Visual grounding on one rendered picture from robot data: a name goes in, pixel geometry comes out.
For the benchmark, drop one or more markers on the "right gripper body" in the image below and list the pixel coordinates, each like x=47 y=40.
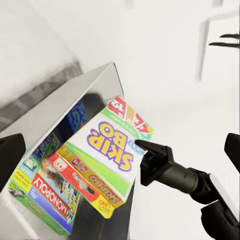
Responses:
x=168 y=171

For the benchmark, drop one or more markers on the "toy box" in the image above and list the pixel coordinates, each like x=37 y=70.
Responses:
x=96 y=89

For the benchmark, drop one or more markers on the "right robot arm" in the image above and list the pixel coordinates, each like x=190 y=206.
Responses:
x=220 y=218

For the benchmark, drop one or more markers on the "board game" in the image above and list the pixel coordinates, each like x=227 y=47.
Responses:
x=75 y=119
x=44 y=191
x=104 y=155

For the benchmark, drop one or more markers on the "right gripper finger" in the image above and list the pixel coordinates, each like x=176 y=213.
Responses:
x=146 y=165
x=157 y=150

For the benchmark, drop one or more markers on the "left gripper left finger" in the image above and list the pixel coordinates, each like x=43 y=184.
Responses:
x=12 y=149

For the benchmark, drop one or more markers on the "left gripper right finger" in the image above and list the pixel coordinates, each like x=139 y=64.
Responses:
x=232 y=149

